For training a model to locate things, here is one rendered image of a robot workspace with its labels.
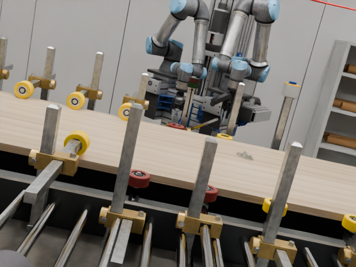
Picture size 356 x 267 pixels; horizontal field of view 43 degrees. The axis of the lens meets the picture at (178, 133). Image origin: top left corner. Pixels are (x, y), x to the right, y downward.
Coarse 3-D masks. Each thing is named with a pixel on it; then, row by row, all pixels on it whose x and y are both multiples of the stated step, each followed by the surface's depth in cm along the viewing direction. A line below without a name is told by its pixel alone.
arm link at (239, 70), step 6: (234, 60) 241; (240, 60) 241; (234, 66) 239; (240, 66) 238; (246, 66) 240; (234, 72) 239; (240, 72) 238; (246, 72) 243; (234, 78) 240; (240, 78) 239
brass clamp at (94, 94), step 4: (76, 88) 234; (80, 88) 234; (84, 88) 234; (88, 88) 234; (88, 92) 234; (92, 92) 234; (96, 92) 234; (100, 92) 235; (88, 96) 235; (92, 96) 235; (96, 96) 235; (100, 96) 235
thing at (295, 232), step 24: (0, 168) 154; (24, 168) 153; (96, 192) 155; (144, 192) 155; (168, 192) 155; (240, 216) 157; (264, 216) 157; (288, 216) 157; (312, 216) 157; (336, 240) 159
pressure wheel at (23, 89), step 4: (16, 84) 210; (20, 84) 210; (24, 84) 210; (28, 84) 211; (16, 88) 211; (20, 88) 211; (24, 88) 211; (28, 88) 211; (32, 88) 214; (16, 92) 211; (20, 92) 211; (24, 92) 211; (28, 92) 211; (32, 92) 214; (20, 96) 212; (24, 96) 212; (28, 96) 212
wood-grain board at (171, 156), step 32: (0, 96) 207; (0, 128) 164; (32, 128) 172; (64, 128) 181; (96, 128) 191; (160, 128) 215; (96, 160) 154; (160, 160) 169; (192, 160) 177; (224, 160) 187; (256, 160) 198; (320, 160) 223; (224, 192) 154; (256, 192) 157; (320, 192) 173; (352, 192) 182
